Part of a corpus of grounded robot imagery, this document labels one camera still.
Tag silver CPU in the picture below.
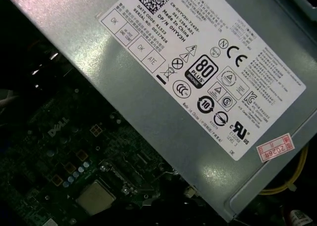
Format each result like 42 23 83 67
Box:
75 178 117 217

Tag grey power supply unit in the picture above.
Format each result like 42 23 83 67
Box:
0 0 317 223

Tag metal socket cover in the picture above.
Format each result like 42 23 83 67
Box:
103 136 174 194

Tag green Dell motherboard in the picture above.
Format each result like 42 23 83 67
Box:
0 84 206 226

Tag red inspection sticker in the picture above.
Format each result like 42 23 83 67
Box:
256 133 295 163

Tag black PC case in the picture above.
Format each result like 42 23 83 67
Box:
0 0 317 226

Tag wire locking lever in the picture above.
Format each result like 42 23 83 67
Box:
135 168 180 194

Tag yellow wire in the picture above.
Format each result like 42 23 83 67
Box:
260 145 310 196

